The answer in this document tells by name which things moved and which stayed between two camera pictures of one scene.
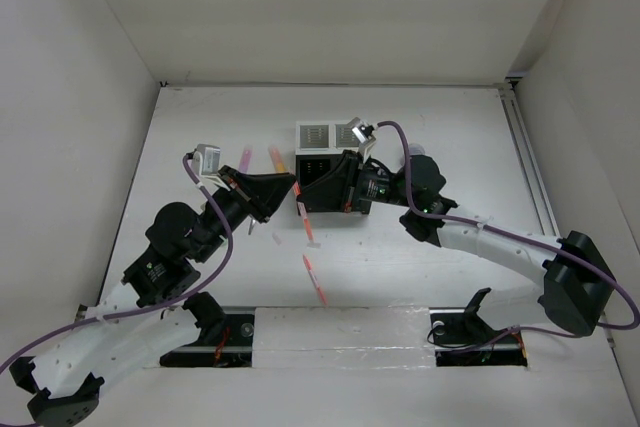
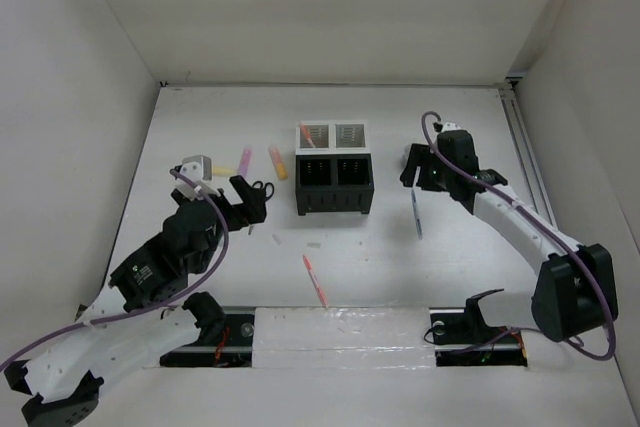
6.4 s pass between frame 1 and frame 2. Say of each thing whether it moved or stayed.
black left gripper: moved
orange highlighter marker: stayed
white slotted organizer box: stayed
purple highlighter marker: stayed
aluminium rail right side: stayed
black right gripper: moved
